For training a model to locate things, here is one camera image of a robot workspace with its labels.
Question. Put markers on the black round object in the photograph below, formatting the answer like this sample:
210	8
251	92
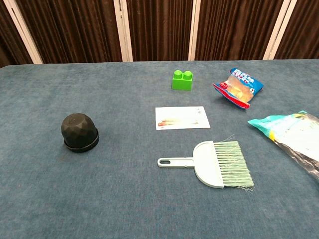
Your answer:
77	127
82	150

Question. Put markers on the pale green hand brush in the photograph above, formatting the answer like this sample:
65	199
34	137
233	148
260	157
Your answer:
207	161

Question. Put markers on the white printed card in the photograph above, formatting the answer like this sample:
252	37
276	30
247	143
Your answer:
182	117

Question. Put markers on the green toy building block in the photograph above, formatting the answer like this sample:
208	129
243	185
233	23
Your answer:
182	83

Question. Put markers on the blue and red snack bag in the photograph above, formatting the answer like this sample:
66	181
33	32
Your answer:
236	89

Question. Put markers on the brown pleated curtain panel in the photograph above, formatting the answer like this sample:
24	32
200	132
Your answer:
236	27
304	27
10	37
159	30
74	30

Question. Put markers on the large teal clear food bag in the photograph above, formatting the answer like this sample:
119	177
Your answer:
291	134

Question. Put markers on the white screen frame post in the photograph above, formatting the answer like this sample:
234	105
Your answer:
194	30
123	31
277	30
23	32

